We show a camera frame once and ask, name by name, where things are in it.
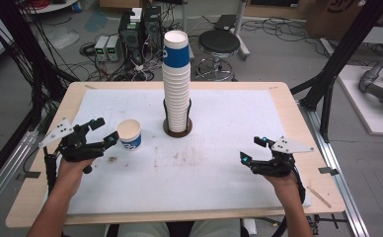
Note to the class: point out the thin wooden stick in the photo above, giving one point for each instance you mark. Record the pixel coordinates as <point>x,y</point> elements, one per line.
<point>319,197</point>

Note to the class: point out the black round stool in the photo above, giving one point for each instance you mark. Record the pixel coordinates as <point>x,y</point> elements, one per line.
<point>219,41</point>

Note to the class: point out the person's leg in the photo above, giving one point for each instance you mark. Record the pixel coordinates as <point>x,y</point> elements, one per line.
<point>215,228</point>
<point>140,230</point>

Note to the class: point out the black tape strip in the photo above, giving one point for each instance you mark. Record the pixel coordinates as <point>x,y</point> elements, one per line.
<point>31,174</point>
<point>328,171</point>

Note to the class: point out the blue banded paper cup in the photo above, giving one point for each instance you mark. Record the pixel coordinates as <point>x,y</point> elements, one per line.
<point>130,135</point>

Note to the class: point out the brown cardboard box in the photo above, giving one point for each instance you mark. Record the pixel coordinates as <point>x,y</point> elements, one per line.
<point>331,18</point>

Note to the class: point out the black metal frame post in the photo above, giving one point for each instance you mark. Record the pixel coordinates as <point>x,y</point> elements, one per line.
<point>341,52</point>
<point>31,52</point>

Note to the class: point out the light wooden table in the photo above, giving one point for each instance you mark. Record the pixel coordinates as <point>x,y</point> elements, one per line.
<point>298,108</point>

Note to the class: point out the small white box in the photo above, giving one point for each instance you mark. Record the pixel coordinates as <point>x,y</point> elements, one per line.
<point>136,15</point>

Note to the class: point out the stack of white cups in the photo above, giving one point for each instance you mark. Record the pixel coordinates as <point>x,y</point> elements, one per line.
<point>177,92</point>

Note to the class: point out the person's left leg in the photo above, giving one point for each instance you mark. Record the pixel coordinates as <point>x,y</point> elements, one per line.
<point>140,230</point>

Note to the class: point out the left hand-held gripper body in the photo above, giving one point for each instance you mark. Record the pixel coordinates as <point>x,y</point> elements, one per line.
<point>77,148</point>

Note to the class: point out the person's right hand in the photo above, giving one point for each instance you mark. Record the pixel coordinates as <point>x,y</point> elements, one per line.
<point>280,186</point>

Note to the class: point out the person's right leg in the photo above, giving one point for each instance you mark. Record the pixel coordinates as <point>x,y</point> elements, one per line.
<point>215,228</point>

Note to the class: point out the aluminium floor rail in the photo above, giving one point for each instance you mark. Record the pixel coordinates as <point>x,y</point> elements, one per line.
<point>341,184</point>
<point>5,168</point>

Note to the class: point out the white table mat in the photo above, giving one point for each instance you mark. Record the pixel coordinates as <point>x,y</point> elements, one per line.
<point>196,177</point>

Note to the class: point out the grey power supply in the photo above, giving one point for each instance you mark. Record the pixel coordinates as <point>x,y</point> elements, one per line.
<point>100,47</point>
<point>114,47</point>

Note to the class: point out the dark round cup holder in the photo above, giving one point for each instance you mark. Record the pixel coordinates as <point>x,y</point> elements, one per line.
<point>177,133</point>

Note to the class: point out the white stand pole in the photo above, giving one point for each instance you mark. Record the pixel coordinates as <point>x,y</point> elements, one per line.
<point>240,29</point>

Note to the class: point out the white floor platform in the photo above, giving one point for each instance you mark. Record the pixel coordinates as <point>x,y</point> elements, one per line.
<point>367,108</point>

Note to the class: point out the black computer tower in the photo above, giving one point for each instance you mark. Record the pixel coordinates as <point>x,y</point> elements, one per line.
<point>130,36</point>
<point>152,26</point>

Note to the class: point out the person's left hand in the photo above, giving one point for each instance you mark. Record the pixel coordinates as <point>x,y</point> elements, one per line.
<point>72,177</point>

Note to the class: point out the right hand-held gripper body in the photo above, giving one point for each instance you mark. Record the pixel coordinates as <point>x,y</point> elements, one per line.
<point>278,161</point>

